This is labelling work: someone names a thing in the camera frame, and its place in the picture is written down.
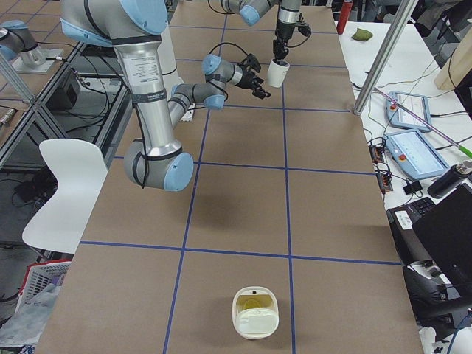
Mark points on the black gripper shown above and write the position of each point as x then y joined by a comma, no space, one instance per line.
243,78
282,33

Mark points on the white cup with handle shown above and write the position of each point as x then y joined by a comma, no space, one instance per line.
277,72

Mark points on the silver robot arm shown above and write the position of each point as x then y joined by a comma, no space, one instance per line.
134,30
289,18

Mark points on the red cylinder bottle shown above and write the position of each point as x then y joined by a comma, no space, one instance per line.
344,16

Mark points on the green cloth pouch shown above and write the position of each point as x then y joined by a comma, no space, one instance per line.
362,35

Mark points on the upper teach pendant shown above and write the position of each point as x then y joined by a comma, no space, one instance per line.
416,103

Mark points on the teach pendant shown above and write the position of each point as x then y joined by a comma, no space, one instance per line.
415,155
416,103

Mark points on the lower teach pendant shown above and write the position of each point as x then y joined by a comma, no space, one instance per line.
415,155

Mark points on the white chair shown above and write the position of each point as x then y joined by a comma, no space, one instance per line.
80,171

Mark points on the black keyboard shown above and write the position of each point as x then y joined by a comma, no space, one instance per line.
417,209

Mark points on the black water bottle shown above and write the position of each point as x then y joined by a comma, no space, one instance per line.
450,179

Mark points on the cream plastic bin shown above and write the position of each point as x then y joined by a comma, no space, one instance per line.
255,313

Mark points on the black laptop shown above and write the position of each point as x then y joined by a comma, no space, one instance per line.
445,232

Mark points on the white laundry basket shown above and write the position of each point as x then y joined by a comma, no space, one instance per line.
39,276

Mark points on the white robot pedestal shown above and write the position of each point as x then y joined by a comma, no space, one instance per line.
173,73

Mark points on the aluminium frame post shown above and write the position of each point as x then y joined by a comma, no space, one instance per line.
395,30

